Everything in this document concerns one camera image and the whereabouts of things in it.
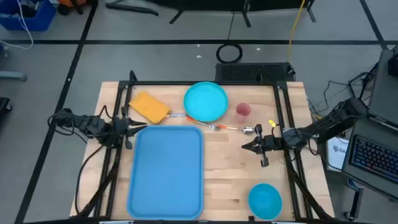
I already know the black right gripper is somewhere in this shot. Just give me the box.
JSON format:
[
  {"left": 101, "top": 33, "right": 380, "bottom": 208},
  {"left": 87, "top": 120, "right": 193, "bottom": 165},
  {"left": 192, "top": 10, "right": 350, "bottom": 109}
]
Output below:
[{"left": 241, "top": 123, "right": 284, "bottom": 168}]

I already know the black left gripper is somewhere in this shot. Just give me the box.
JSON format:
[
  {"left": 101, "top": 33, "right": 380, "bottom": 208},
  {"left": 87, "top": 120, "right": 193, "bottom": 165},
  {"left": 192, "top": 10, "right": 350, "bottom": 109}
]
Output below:
[{"left": 113, "top": 105, "right": 147, "bottom": 150}]

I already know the orange-handled metal spoon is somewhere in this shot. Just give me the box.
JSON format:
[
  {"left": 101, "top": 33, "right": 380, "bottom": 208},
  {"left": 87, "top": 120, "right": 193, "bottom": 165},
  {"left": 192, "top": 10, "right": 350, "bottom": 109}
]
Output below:
[{"left": 216, "top": 123, "right": 256, "bottom": 135}]

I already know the yellow cloth napkin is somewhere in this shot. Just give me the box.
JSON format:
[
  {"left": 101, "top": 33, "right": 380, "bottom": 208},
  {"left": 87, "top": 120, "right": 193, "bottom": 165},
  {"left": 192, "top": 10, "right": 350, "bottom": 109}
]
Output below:
[{"left": 128, "top": 90, "right": 172, "bottom": 124}]

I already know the pink ribbed cup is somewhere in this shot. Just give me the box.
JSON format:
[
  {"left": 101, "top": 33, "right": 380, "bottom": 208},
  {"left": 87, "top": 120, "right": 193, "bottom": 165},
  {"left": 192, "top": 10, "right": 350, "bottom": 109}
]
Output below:
[{"left": 235, "top": 102, "right": 252, "bottom": 124}]

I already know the orange-handled metal fork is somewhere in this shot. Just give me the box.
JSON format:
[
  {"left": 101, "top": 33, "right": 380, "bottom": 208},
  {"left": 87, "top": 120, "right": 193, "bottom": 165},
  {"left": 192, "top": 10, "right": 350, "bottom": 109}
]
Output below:
[{"left": 185, "top": 115, "right": 221, "bottom": 131}]

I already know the blue plastic tray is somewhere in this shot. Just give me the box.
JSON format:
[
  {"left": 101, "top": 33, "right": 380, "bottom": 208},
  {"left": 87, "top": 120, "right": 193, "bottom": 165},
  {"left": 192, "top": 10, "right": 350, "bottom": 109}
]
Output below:
[{"left": 126, "top": 124, "right": 205, "bottom": 221}]

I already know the blue plastic bowl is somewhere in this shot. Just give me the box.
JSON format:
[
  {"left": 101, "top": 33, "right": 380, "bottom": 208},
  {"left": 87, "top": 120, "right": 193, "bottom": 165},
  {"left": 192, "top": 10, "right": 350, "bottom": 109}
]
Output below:
[{"left": 248, "top": 182, "right": 283, "bottom": 220}]

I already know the teal plastic plate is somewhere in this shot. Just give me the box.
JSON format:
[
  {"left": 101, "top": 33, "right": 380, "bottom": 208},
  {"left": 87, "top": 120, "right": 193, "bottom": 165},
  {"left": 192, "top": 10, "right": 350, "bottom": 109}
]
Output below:
[{"left": 183, "top": 81, "right": 229, "bottom": 123}]

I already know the black perforated computer case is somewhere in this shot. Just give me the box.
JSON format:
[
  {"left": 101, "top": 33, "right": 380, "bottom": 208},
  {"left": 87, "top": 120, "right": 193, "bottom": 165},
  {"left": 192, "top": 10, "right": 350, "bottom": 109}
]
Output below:
[{"left": 215, "top": 62, "right": 293, "bottom": 83}]

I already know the white printed box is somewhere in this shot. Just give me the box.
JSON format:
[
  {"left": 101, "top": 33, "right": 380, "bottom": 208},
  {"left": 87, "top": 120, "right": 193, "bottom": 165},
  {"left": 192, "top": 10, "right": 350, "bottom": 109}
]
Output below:
[{"left": 325, "top": 136, "right": 351, "bottom": 172}]

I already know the black cart leg with caster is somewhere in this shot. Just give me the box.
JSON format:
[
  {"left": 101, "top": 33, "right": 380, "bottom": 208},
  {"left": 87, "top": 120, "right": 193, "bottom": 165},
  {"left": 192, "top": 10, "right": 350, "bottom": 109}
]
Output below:
[{"left": 343, "top": 186, "right": 364, "bottom": 222}]

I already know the black stand leg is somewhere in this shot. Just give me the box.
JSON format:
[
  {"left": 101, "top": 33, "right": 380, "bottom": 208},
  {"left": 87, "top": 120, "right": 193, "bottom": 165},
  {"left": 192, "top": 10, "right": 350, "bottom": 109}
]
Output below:
[{"left": 104, "top": 2, "right": 159, "bottom": 17}]

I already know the laptop with lit keyboard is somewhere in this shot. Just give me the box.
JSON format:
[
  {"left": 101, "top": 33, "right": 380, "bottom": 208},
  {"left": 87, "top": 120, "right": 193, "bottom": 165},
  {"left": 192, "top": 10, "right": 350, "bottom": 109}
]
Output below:
[{"left": 341, "top": 115, "right": 398, "bottom": 200}]

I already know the grey bar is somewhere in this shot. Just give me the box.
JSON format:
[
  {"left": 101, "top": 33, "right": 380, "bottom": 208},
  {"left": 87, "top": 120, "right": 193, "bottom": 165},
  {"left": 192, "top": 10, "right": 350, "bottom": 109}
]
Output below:
[{"left": 0, "top": 70, "right": 27, "bottom": 82}]

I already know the orange and black object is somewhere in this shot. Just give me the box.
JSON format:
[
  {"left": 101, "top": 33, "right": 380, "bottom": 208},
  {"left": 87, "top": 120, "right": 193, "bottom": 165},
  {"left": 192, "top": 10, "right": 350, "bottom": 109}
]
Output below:
[{"left": 57, "top": 0, "right": 94, "bottom": 16}]

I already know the grey closed laptop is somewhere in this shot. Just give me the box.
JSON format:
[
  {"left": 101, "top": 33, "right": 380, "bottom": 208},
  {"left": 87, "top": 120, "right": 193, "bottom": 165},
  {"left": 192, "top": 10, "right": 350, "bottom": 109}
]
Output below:
[{"left": 368, "top": 49, "right": 398, "bottom": 126}]

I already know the black backdrop panel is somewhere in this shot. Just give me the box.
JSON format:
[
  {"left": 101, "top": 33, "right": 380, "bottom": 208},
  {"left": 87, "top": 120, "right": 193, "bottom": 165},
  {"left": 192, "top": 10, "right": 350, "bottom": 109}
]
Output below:
[{"left": 146, "top": 0, "right": 318, "bottom": 29}]

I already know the blue plastic bin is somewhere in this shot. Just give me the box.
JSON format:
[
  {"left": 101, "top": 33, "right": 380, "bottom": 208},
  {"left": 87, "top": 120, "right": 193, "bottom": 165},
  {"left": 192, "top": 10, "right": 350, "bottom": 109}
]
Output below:
[{"left": 0, "top": 0, "right": 57, "bottom": 32}]

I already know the black device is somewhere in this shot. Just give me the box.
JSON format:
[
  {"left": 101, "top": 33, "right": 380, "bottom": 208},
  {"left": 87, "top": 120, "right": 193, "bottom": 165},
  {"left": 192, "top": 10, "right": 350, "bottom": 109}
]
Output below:
[{"left": 387, "top": 52, "right": 398, "bottom": 78}]

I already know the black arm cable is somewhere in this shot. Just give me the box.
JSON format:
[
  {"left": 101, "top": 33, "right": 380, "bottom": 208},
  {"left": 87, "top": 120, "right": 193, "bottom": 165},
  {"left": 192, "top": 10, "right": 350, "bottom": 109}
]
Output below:
[{"left": 74, "top": 144, "right": 108, "bottom": 216}]

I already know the black coiled cable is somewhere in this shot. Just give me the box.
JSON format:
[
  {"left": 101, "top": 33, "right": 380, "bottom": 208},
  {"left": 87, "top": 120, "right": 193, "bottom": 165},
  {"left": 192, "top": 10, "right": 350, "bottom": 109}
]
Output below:
[{"left": 216, "top": 43, "right": 243, "bottom": 64}]

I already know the thin black cable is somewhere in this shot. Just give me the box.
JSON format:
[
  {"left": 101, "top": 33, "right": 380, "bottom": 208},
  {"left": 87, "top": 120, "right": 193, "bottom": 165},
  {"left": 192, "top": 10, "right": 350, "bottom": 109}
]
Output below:
[{"left": 227, "top": 11, "right": 236, "bottom": 42}]

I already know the yellow cable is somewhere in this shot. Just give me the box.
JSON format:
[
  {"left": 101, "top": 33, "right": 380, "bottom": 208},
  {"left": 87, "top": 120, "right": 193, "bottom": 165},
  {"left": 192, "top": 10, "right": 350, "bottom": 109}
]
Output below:
[{"left": 286, "top": 0, "right": 307, "bottom": 63}]

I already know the black cable bundle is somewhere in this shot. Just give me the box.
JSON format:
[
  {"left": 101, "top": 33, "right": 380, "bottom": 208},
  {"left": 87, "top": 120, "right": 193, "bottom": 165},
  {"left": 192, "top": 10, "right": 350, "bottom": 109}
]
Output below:
[{"left": 306, "top": 46, "right": 382, "bottom": 125}]

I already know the white cable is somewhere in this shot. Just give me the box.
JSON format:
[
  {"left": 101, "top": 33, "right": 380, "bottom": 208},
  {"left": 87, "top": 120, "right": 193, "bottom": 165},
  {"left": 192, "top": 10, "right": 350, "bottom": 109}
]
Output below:
[{"left": 0, "top": 0, "right": 34, "bottom": 50}]

